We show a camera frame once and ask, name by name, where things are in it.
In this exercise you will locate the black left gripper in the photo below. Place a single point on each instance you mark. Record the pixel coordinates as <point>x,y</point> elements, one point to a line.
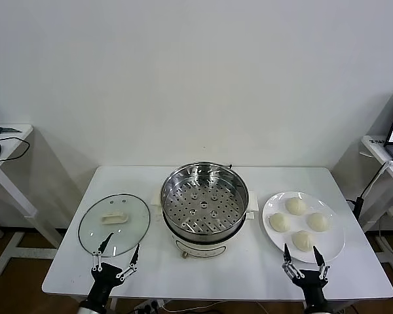
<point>105,274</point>

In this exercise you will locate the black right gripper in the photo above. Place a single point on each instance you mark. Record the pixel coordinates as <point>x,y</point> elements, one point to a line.
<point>311,281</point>

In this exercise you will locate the white steamed baozi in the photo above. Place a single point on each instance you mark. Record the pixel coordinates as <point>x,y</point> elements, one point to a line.
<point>279,222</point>
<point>303,241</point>
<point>317,221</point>
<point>295,206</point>

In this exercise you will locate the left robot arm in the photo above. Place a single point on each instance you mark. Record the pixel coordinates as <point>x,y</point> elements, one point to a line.
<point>96,299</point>

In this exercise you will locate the perforated steel steamer basket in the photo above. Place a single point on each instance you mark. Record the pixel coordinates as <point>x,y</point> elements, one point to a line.
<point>222,209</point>

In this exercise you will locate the white round plate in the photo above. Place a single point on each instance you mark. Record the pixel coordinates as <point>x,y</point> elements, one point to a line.
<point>334,238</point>

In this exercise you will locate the round glass lid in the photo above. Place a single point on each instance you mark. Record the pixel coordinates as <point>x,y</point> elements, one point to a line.
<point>134,209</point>

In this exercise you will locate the white power strip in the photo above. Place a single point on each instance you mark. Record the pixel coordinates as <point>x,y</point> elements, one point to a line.
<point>147,306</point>

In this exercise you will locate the white electric cooker base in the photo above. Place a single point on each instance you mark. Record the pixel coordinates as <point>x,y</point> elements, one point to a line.
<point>201,251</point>

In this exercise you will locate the white side desk with laptop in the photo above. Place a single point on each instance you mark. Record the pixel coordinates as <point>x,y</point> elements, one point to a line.
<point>375,145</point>

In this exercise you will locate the white side desk with mouse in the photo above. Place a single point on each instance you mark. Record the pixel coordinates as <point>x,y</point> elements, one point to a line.
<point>23,129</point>

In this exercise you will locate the dark flat tool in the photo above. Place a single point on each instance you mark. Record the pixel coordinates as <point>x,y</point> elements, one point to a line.
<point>1,129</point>

